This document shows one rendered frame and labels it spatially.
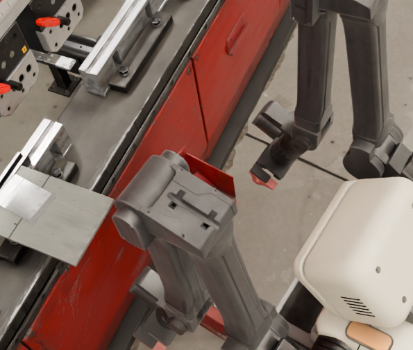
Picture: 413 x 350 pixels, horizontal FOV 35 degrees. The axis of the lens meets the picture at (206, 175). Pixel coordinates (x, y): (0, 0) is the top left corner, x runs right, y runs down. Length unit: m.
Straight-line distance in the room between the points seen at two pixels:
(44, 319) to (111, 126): 0.54
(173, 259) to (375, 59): 0.44
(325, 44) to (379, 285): 0.39
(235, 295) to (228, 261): 0.08
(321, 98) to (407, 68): 1.89
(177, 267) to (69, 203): 0.66
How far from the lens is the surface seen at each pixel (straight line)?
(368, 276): 0.98
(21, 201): 1.59
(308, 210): 2.60
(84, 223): 1.51
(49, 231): 1.53
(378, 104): 1.13
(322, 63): 1.12
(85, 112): 1.86
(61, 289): 1.76
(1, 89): 1.41
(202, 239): 0.75
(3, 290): 1.65
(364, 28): 1.01
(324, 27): 1.06
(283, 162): 1.41
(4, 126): 3.11
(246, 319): 0.96
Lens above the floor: 2.27
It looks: 57 degrees down
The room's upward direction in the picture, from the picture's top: 12 degrees counter-clockwise
